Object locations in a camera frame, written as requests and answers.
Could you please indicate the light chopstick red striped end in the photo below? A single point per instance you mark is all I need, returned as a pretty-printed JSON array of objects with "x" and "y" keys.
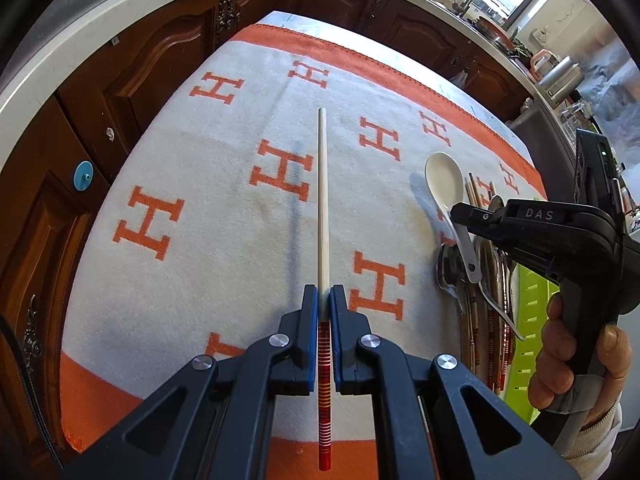
[{"x": 324, "y": 340}]

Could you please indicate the white countertop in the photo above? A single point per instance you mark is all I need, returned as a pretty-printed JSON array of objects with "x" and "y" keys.
[{"x": 25, "y": 93}]

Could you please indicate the lime green utensil tray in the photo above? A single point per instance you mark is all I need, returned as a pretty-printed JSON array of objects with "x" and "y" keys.
[{"x": 533, "y": 296}]

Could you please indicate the steel fork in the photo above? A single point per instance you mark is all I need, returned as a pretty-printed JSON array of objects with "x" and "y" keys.
[{"x": 495, "y": 285}]

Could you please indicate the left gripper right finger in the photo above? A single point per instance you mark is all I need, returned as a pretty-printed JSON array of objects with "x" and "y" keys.
[{"x": 433, "y": 419}]

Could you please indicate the white orange H-pattern cloth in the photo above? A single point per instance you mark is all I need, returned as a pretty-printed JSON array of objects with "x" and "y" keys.
[{"x": 209, "y": 232}]

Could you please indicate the red pan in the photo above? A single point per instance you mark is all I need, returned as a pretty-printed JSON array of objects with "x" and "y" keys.
[{"x": 493, "y": 34}]

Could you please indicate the steel electric kettle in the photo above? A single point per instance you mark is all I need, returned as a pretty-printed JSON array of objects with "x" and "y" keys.
[{"x": 561, "y": 81}]

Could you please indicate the brown wooden chopstick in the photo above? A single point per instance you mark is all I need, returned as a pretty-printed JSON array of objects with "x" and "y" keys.
[{"x": 471, "y": 189}]

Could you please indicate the white ceramic soup spoon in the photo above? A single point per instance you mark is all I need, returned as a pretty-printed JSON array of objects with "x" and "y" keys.
[{"x": 444, "y": 180}]

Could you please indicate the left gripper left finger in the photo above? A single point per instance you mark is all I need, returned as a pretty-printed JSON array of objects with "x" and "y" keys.
[{"x": 212, "y": 419}]

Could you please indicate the blue round cabinet knob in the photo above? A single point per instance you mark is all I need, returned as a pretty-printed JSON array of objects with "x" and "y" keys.
[{"x": 83, "y": 175}]

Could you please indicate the large steel spoon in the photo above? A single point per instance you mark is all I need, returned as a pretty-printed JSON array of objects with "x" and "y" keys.
[{"x": 450, "y": 273}]

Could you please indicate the right hand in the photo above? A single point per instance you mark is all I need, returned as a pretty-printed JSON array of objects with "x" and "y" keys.
[{"x": 554, "y": 377}]

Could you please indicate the dark wood kitchen cabinets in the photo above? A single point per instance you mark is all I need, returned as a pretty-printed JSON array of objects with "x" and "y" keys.
[{"x": 101, "y": 111}]

